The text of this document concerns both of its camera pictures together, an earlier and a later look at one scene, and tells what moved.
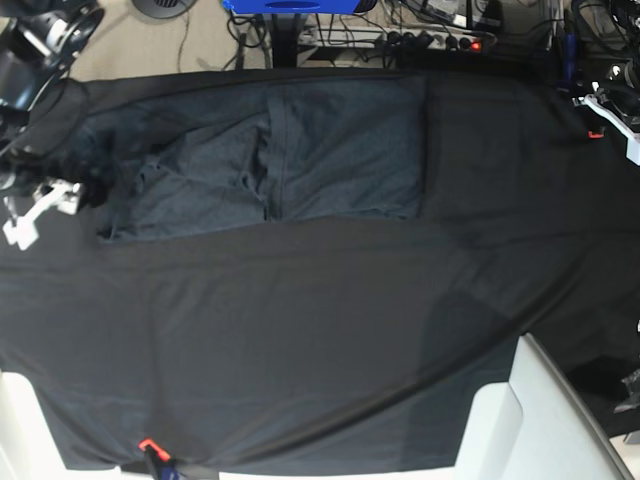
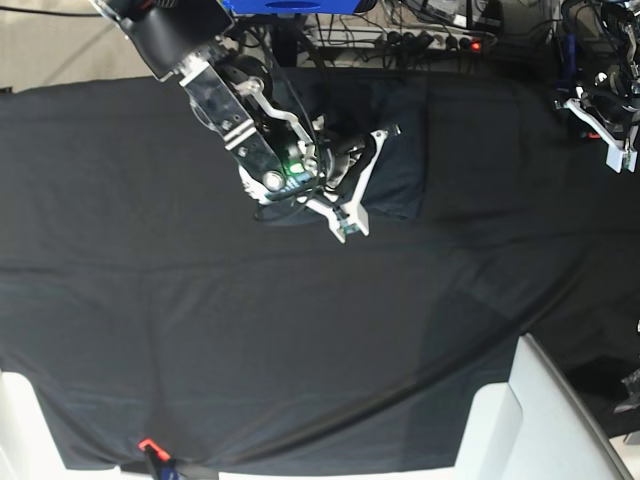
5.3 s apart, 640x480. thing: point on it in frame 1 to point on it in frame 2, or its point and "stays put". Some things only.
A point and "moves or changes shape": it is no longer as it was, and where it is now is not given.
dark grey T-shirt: (195, 158) moves or changes shape
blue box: (292, 6) stays put
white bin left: (29, 447) stays put
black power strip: (437, 40) stays put
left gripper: (71, 189) to (343, 164)
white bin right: (533, 427) stays put
